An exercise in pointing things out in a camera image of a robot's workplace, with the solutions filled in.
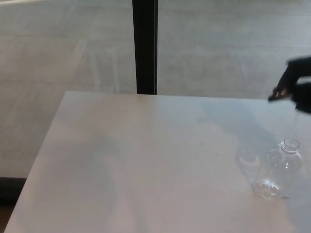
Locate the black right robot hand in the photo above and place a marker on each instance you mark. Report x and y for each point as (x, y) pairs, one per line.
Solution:
(296, 68)

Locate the black spray trigger lid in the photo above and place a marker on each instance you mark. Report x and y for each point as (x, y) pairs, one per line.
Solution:
(302, 98)

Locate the clear plastic spray bottle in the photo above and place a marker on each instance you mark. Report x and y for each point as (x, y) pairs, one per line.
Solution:
(284, 166)

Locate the black window frame post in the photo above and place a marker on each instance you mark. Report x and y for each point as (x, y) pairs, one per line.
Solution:
(145, 48)

